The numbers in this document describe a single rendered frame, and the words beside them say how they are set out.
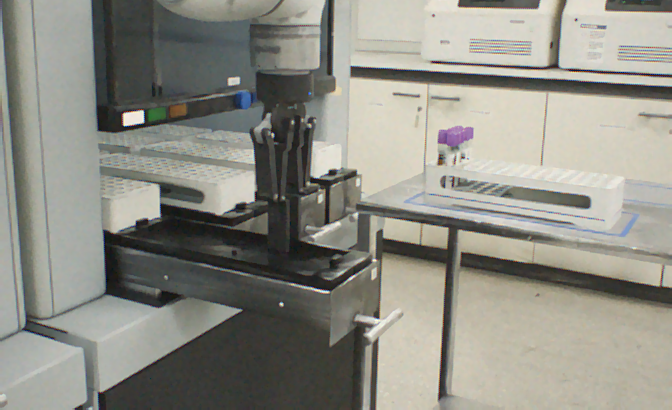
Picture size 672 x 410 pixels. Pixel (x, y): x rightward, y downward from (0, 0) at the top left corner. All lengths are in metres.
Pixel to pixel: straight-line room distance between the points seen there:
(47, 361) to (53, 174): 0.23
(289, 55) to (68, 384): 0.47
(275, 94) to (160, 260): 0.27
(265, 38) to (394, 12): 3.12
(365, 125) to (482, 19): 0.71
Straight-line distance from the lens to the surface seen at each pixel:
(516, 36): 3.18
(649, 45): 3.10
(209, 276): 0.97
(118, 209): 1.08
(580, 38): 3.13
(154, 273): 1.03
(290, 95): 0.95
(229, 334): 1.17
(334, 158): 1.45
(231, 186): 1.17
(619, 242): 1.11
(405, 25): 4.02
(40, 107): 0.95
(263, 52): 0.95
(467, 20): 3.24
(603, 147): 3.14
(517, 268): 3.39
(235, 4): 0.80
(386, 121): 3.40
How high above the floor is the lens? 1.13
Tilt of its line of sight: 13 degrees down
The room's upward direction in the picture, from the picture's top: 1 degrees clockwise
